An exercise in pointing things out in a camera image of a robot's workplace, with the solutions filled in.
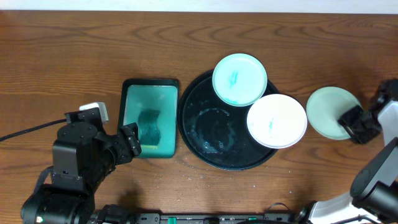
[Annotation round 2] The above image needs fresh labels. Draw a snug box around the green yellow scrub sponge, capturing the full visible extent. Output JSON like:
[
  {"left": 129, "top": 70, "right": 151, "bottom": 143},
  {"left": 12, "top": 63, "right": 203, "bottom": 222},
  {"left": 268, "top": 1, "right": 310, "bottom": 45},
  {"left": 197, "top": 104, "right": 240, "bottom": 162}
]
[{"left": 137, "top": 110, "right": 161, "bottom": 146}]

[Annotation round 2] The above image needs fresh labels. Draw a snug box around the mint green plate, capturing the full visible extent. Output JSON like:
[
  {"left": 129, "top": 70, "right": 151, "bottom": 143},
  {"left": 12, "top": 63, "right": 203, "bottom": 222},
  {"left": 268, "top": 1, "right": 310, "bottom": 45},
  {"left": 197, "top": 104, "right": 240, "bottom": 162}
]
[
  {"left": 306, "top": 86, "right": 362, "bottom": 140},
  {"left": 212, "top": 54, "right": 268, "bottom": 107}
]

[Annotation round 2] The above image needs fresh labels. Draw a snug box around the white pink plate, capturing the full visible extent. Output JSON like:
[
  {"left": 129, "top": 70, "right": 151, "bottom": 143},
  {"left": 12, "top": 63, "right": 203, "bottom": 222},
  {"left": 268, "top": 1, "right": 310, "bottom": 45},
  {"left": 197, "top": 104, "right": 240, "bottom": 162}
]
[{"left": 246, "top": 94, "right": 307, "bottom": 149}]

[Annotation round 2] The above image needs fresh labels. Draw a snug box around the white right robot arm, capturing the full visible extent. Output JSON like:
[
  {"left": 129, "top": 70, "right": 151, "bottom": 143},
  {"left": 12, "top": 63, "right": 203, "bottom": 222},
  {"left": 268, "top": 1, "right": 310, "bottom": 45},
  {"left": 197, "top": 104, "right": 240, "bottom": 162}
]
[{"left": 294, "top": 79, "right": 397, "bottom": 223}]

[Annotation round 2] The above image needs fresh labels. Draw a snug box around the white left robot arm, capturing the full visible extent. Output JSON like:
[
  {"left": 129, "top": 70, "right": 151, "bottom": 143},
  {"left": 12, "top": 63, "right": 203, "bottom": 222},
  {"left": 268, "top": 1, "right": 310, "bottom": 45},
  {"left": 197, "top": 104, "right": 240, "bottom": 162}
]
[{"left": 21, "top": 108, "right": 142, "bottom": 224}]

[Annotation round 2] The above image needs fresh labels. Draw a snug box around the black rectangular soapy water tray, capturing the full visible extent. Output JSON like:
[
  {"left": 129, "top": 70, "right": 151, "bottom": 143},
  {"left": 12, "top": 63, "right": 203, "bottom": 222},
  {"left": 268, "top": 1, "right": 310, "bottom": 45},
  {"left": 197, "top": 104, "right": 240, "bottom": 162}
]
[{"left": 118, "top": 78, "right": 179, "bottom": 159}]

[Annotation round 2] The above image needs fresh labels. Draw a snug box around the round black serving tray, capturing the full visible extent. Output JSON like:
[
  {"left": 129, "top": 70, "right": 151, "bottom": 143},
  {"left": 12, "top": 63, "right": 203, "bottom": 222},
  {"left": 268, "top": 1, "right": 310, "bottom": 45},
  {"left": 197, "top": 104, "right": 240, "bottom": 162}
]
[{"left": 177, "top": 70, "right": 277, "bottom": 170}]

